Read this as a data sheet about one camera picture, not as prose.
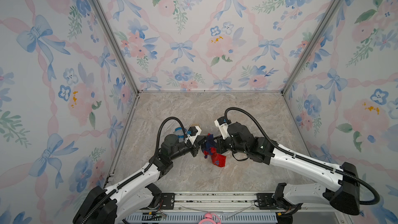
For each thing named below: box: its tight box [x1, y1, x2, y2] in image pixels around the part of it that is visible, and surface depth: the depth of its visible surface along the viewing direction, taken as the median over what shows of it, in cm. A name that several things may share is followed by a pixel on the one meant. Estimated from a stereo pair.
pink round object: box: [197, 212, 222, 224], surface depth 69 cm
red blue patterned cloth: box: [201, 133, 226, 168], surface depth 73 cm
